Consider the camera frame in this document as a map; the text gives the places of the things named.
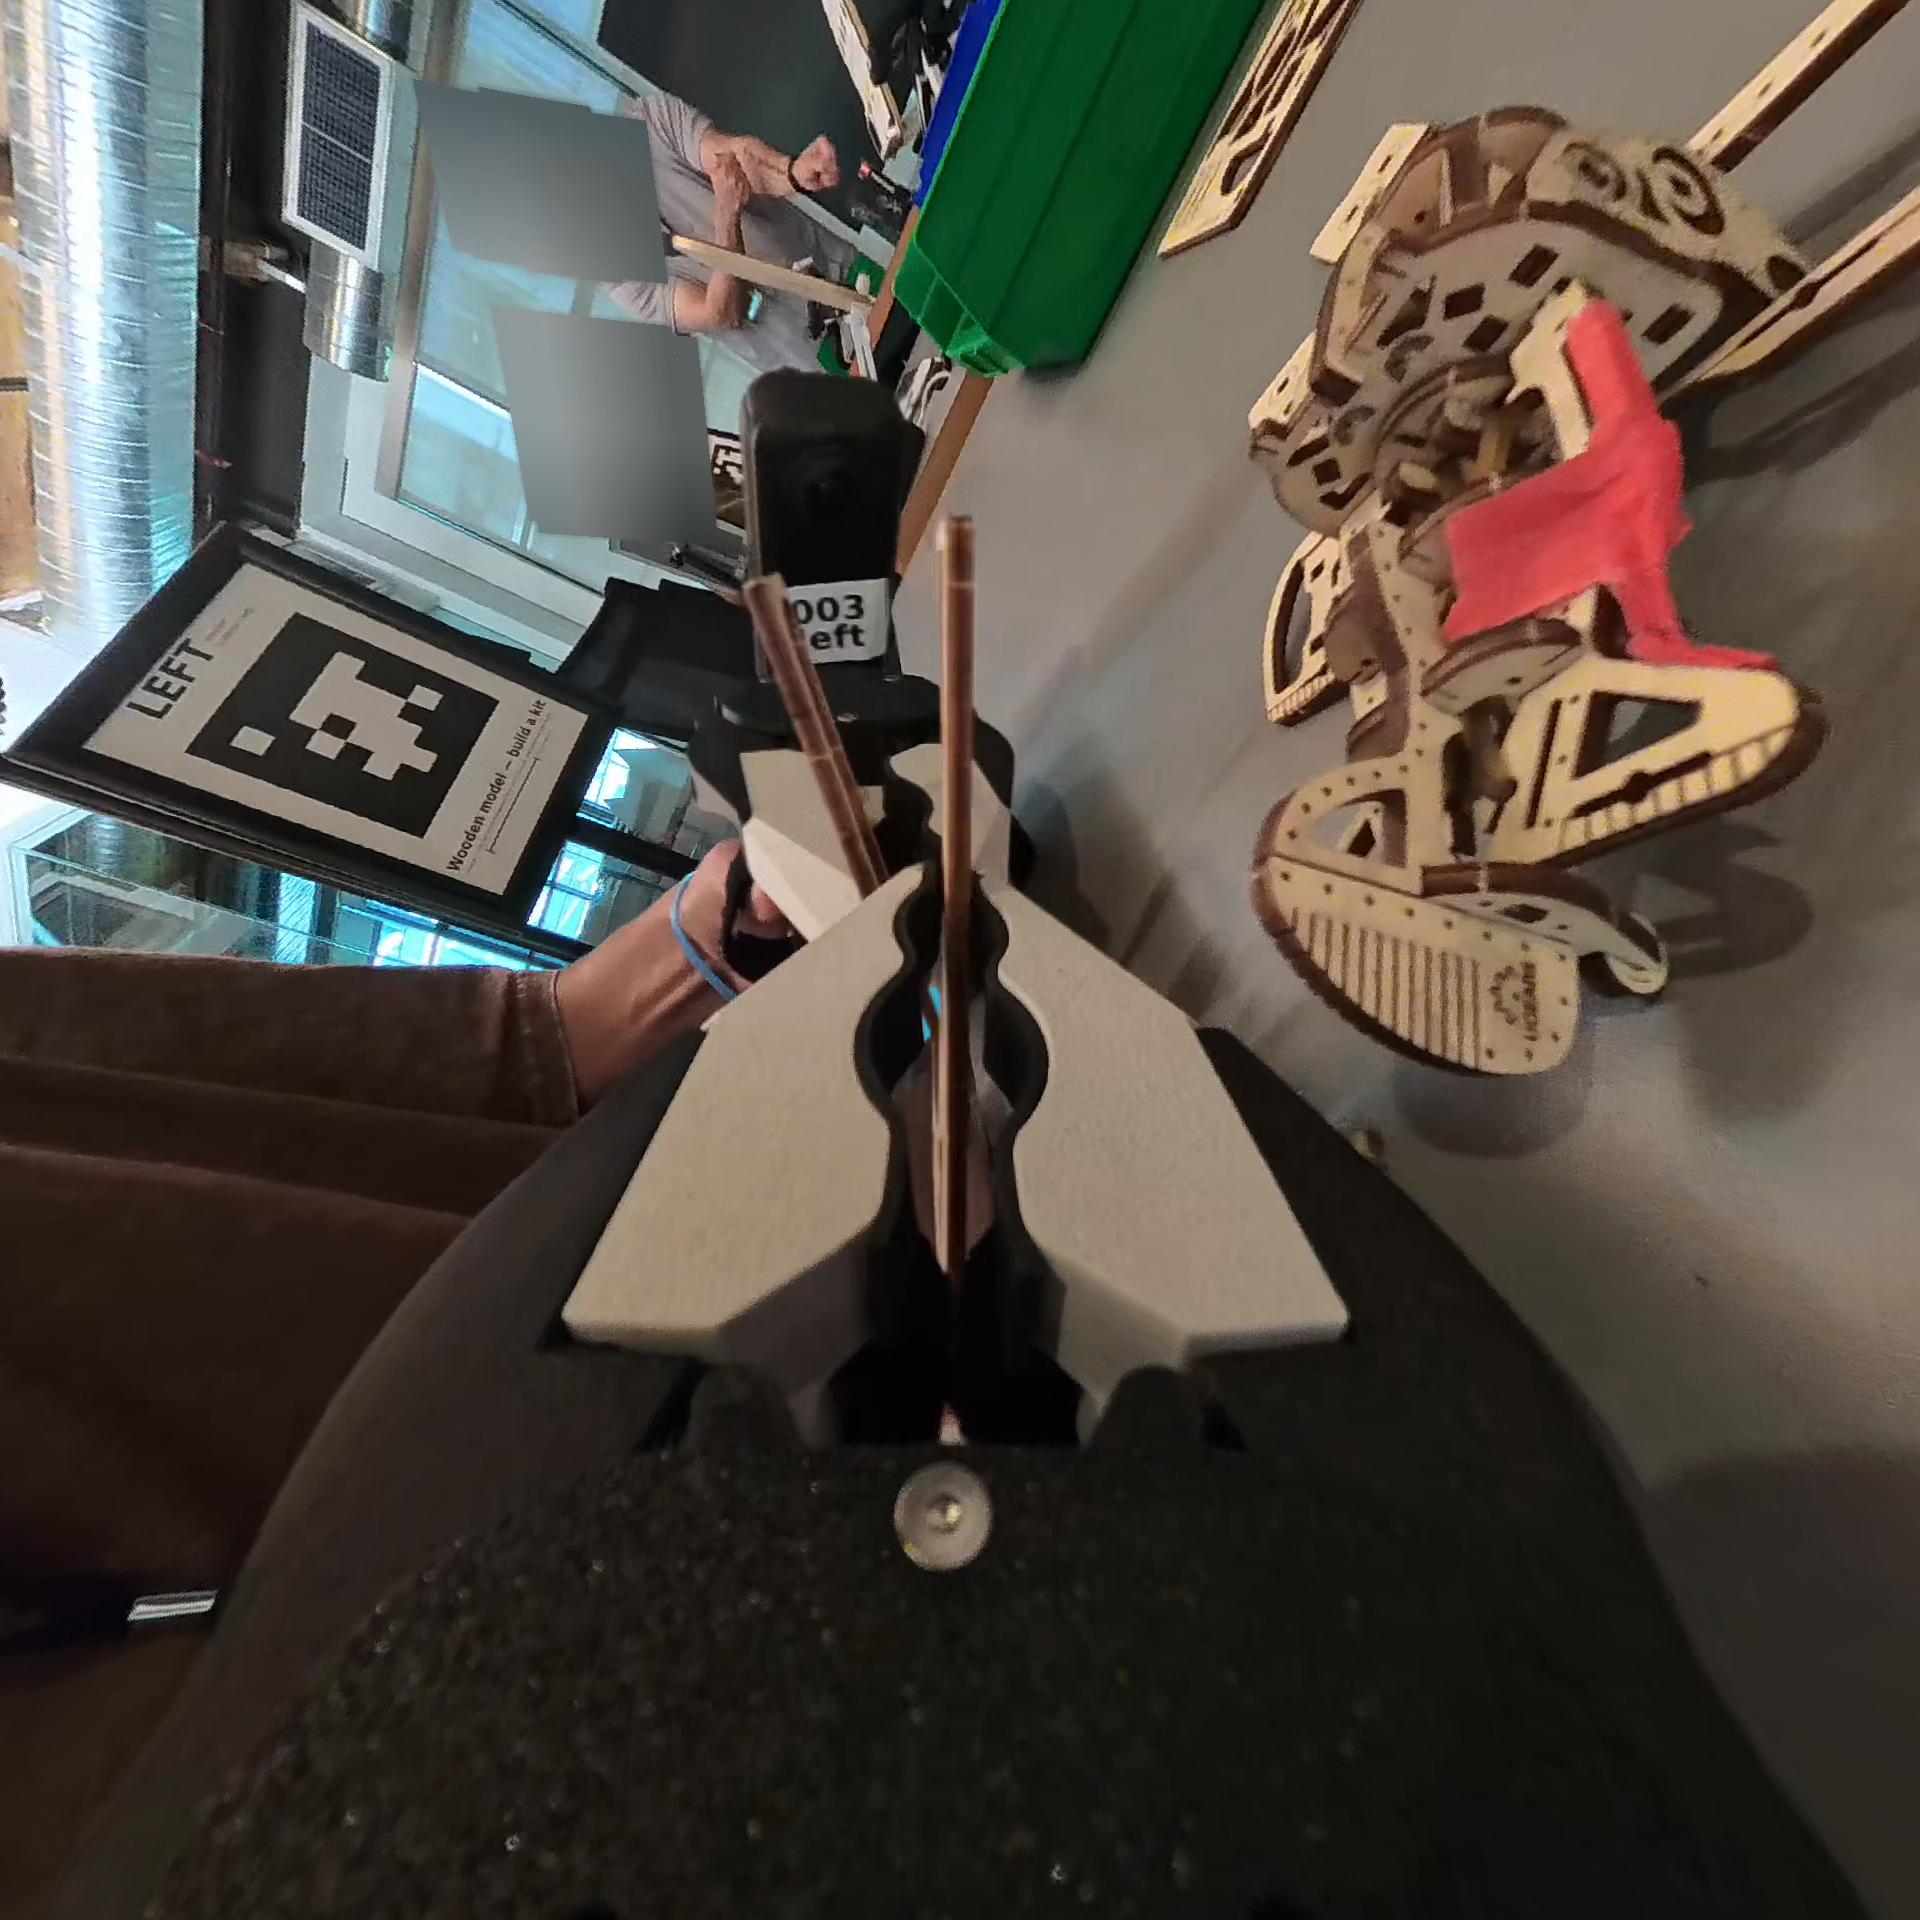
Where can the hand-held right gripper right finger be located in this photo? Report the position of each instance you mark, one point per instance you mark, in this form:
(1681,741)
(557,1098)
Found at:
(1172,1184)

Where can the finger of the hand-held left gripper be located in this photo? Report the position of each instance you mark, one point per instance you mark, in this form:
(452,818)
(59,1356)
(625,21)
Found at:
(913,804)
(788,855)

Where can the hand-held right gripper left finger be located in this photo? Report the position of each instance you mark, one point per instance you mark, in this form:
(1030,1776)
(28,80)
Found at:
(722,1184)

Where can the long forked wooden piece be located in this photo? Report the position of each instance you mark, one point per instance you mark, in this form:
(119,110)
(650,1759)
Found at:
(956,901)

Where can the thin wooden strip piece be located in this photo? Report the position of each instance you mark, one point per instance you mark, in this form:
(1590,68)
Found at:
(820,735)

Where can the person's left forearm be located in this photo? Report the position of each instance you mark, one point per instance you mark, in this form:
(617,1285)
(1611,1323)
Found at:
(639,1004)

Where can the grey desk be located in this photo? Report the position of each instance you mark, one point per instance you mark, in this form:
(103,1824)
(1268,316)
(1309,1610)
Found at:
(1142,599)

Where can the person's left hand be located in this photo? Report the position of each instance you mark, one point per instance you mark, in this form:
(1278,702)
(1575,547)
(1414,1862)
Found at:
(764,923)

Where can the blue wristband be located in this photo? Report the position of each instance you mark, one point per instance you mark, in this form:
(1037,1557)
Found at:
(694,944)

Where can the green plastic bin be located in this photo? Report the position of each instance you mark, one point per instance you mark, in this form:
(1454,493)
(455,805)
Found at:
(1066,166)

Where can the blue plastic bin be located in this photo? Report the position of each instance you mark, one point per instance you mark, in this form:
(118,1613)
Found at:
(962,77)

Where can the framed marker sign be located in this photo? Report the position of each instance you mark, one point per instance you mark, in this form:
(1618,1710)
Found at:
(331,722)

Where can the wooden mechanical model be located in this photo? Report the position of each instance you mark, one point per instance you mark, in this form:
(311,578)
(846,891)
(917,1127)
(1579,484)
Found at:
(1500,840)

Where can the person's brown garment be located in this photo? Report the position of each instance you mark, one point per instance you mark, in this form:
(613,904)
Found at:
(226,1202)

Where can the laser-cut plywood sheet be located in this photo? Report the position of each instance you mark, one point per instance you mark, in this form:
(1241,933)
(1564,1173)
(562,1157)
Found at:
(1254,136)

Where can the white ceiling air vent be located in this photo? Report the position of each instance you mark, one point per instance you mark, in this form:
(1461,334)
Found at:
(341,136)

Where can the red tape piece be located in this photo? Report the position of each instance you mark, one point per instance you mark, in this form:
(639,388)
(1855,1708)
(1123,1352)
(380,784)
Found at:
(1559,525)

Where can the silver ventilation duct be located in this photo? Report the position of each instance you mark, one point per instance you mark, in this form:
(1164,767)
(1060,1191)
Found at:
(91,301)

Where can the wooden loop frame piece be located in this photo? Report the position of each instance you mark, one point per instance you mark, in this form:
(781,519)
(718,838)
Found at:
(1815,284)

